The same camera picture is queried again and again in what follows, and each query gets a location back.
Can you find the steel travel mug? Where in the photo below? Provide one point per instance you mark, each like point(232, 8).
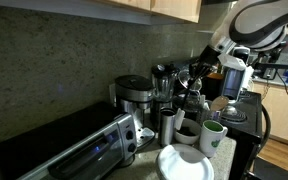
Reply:
point(166, 130)

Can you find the white bowl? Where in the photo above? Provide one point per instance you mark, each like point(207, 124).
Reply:
point(187, 140)

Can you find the perforated steel utensil holder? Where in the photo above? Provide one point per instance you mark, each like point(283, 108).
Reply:
point(214, 116)

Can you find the wooden lower cabinets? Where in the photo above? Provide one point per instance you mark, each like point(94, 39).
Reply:
point(284, 113)

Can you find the white mug green inside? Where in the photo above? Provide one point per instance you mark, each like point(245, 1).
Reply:
point(212, 141)

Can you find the silver black toaster oven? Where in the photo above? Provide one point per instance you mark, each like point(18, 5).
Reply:
point(67, 146)

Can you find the black glass blender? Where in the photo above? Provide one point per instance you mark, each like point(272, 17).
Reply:
point(162, 86)

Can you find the glass carafe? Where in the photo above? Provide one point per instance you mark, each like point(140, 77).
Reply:
point(192, 105)

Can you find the coil stove burner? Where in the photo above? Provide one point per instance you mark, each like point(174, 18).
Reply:
point(234, 115)

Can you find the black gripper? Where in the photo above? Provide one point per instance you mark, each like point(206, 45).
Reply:
point(209, 56)

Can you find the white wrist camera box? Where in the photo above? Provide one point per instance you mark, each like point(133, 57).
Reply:
point(232, 61)

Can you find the wooden slotted spatula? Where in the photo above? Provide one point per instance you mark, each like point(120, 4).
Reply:
point(219, 102)

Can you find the dark bowl contents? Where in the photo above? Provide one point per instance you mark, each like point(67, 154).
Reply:
point(186, 132)

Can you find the wooden upper cabinet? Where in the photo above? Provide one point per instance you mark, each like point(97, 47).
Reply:
point(170, 8)

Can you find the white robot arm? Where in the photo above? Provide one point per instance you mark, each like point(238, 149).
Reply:
point(260, 23)

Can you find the white plate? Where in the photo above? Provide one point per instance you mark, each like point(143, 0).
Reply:
point(184, 163)

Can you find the black electric stove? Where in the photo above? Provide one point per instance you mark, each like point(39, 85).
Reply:
point(249, 120)

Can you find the black pot orange rim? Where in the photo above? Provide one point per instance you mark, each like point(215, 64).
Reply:
point(215, 85)

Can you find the steel coffee maker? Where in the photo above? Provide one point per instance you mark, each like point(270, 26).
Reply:
point(134, 93)

